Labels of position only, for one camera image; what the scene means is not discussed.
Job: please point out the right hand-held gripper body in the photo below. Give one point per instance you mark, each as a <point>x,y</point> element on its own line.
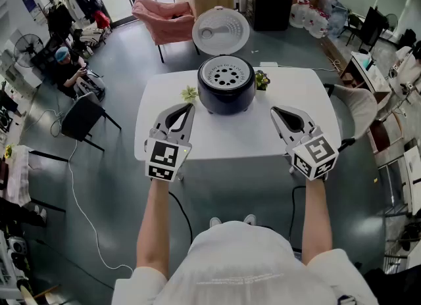
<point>315,155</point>

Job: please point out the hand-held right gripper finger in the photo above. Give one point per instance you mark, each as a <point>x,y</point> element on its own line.
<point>285,136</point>
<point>309,123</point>

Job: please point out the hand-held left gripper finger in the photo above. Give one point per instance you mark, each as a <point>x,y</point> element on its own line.
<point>188,132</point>
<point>162,119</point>

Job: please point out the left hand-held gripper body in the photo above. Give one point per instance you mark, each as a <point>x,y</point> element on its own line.
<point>164,159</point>

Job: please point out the white steamer plate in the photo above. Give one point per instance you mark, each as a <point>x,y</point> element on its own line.
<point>227,76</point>

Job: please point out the person's left forearm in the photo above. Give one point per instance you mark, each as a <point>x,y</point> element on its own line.
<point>154,225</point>

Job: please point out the person's right forearm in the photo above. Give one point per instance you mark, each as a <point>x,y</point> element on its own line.
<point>315,218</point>

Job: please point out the small green potted plant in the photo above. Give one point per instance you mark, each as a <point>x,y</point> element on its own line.
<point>189,94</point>

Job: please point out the open rice cooker lid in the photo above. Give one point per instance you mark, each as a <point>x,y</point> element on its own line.
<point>227,101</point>

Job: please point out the light grey chair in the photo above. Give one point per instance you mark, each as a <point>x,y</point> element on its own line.
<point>358,109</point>

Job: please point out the wooden chair red seat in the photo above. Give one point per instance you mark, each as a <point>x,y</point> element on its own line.
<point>381,136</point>

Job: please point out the white power strip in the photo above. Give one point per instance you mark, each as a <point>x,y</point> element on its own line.
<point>269,64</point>

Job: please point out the wooden side table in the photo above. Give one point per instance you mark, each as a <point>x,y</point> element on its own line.
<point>361,70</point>

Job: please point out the open grey suitcase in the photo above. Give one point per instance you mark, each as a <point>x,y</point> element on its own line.
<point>90,85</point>

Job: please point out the person's white left shoe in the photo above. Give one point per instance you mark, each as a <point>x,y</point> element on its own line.
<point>215,221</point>

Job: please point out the person's white shoe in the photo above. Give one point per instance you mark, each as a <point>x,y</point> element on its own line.
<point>250,219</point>
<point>215,221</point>

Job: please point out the black chair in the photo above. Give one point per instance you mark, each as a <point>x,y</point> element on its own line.
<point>80,116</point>
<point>368,27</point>

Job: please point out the person's white right shoe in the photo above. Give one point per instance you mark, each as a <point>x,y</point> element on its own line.
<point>250,219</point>

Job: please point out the pink armchair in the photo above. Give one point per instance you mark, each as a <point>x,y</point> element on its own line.
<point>164,24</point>

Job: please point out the clear water jug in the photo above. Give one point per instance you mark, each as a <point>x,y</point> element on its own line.
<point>297,14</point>
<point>320,26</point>
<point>310,17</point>

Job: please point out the blue water bottle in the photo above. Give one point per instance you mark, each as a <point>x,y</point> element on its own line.
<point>338,17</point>

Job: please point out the black cabinet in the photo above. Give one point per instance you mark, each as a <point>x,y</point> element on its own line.
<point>269,4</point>

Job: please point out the person's white shirt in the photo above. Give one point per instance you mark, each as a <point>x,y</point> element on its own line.
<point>237,264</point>

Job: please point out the black standing fan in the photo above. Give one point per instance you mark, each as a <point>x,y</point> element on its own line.
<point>391,21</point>
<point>29,50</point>

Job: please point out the clothes rack with garments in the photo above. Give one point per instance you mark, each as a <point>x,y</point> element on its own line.
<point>79,8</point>

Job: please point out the cloth-covered table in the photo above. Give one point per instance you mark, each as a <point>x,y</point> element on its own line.
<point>16,172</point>

